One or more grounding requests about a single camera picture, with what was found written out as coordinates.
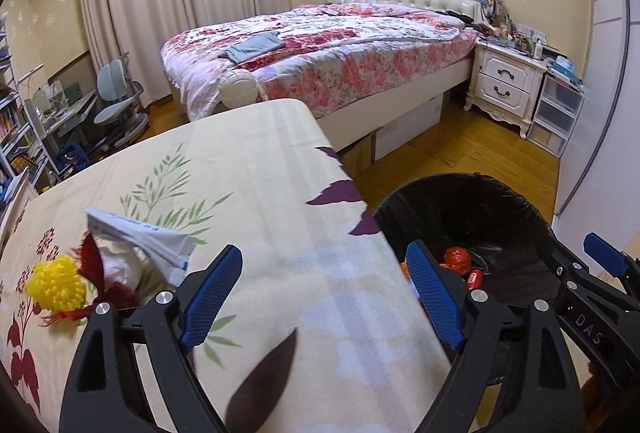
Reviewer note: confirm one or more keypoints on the white round tufted cushion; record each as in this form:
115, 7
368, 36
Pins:
241, 87

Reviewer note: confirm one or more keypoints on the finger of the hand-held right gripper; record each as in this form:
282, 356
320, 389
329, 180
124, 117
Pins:
590, 285
605, 255

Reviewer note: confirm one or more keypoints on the leaf print tablecloth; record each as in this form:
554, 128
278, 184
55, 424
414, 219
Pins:
275, 188

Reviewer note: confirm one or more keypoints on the white nightstand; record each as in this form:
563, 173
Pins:
500, 75

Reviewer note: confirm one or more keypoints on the cardboard box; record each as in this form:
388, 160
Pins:
359, 153

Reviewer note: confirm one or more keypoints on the yellow foam fruit net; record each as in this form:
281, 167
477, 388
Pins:
55, 283

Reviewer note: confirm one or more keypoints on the white wardrobe door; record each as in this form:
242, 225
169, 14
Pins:
605, 88

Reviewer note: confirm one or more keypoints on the pink floral quilt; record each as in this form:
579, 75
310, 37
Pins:
340, 53

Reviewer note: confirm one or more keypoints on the white study desk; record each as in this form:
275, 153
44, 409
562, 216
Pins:
67, 110

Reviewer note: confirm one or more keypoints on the grey blue desk chair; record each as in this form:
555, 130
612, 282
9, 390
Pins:
117, 103

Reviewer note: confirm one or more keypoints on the black trash bin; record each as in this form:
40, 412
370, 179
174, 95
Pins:
500, 223

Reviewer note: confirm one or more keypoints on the blue tissue box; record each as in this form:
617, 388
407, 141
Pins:
565, 70

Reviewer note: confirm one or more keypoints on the grey folded cloth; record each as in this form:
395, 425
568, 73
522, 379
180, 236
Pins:
252, 47

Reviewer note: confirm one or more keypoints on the clear plastic drawer unit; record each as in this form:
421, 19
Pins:
555, 113

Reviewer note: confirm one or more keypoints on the white crumpled tissue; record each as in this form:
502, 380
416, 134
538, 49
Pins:
122, 263

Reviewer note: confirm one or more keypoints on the clutter of small bottles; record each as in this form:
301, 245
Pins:
515, 38

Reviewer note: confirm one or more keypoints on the white bookshelf with books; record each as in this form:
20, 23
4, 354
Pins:
17, 133

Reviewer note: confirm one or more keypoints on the red spray can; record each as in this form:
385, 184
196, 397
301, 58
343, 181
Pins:
475, 279

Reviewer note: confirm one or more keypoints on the blue plastic crate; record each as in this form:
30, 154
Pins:
74, 158

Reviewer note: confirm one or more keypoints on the dark red crumpled paper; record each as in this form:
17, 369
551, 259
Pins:
120, 298

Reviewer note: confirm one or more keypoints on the orange paper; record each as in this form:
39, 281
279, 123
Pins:
407, 275

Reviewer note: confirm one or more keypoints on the orange plastic bag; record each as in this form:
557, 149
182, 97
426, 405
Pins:
457, 259

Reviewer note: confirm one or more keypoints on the white printed plastic wrapper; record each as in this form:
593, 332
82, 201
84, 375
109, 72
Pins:
150, 235

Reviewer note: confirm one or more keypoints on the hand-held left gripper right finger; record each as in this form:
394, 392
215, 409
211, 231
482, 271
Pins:
435, 298

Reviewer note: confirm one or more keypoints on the white storage box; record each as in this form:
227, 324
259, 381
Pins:
410, 125

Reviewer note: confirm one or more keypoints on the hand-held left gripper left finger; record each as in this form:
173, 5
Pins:
210, 298

